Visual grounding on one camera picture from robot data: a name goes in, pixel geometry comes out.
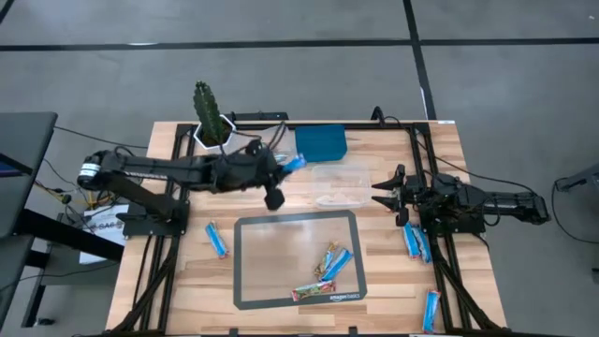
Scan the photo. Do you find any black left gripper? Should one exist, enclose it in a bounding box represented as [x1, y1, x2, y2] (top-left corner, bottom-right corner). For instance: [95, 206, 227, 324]
[235, 139, 295, 212]

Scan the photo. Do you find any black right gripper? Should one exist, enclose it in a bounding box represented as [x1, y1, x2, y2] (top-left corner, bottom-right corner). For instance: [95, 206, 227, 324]
[371, 164, 442, 228]

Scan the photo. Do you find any clear plastic bin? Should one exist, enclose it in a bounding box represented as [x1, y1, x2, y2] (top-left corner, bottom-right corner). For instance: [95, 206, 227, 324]
[235, 124, 297, 163]
[311, 163, 373, 211]

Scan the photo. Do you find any brown yellow granola bar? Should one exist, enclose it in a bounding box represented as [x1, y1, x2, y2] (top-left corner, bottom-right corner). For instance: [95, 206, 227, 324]
[313, 241, 339, 278]

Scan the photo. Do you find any red green Chewy granola bar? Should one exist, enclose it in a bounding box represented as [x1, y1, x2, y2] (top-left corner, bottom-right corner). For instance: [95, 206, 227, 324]
[290, 279, 337, 302]

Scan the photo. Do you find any teal plastic bin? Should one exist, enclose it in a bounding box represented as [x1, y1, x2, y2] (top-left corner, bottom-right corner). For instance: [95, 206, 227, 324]
[294, 124, 349, 164]

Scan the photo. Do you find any black power strip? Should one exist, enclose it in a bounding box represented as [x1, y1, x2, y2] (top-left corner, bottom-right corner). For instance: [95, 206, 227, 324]
[231, 110, 290, 123]

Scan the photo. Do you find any black-edged silicone baking mat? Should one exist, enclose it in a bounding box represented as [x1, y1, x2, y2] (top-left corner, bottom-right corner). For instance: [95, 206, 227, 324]
[232, 209, 369, 312]

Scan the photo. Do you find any green cactus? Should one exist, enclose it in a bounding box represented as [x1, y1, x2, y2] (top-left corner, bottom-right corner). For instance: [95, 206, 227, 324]
[192, 80, 225, 146]

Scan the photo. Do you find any white printed paper sheet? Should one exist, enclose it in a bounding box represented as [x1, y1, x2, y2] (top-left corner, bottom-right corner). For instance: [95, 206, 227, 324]
[78, 202, 131, 266]

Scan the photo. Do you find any grey stand leg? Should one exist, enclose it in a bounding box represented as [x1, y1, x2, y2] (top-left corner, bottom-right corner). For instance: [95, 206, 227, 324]
[554, 162, 599, 194]

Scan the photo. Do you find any grey desk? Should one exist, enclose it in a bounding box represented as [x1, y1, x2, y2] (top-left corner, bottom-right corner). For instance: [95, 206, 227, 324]
[0, 110, 125, 329]

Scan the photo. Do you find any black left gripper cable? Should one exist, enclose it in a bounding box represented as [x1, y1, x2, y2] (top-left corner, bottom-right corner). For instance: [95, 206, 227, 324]
[217, 121, 287, 163]

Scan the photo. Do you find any black power cable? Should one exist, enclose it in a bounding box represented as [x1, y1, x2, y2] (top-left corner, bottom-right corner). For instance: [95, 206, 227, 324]
[371, 105, 539, 196]

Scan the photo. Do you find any black floor cable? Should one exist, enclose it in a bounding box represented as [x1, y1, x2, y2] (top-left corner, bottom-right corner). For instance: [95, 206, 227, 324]
[52, 124, 150, 151]
[550, 184, 599, 245]

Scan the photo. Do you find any yellow cable coil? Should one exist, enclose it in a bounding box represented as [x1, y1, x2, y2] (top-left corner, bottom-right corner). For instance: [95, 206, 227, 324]
[35, 180, 116, 210]

